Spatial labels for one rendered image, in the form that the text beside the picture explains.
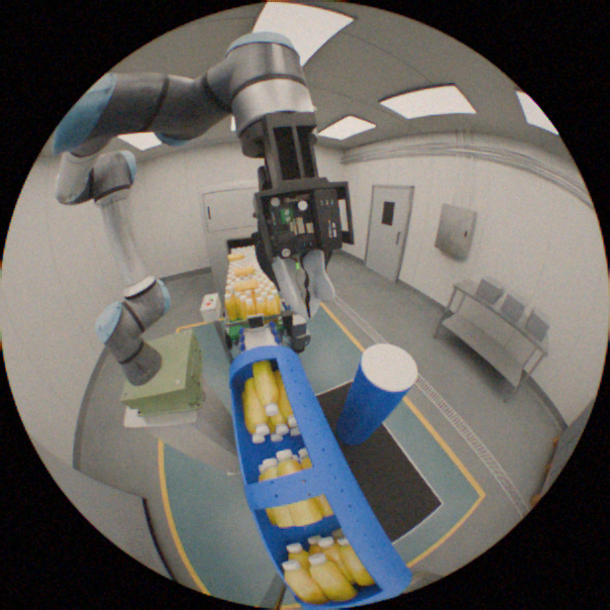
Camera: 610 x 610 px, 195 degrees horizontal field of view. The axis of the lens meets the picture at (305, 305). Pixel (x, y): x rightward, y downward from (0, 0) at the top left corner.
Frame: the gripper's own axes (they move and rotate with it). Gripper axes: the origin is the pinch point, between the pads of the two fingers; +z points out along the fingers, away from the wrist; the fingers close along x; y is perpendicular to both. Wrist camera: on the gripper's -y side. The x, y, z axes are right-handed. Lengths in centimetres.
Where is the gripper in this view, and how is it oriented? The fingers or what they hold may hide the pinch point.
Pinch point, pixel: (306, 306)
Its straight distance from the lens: 23.5
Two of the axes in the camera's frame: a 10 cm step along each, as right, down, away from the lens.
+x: 9.4, -2.8, 1.8
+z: 1.6, 8.5, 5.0
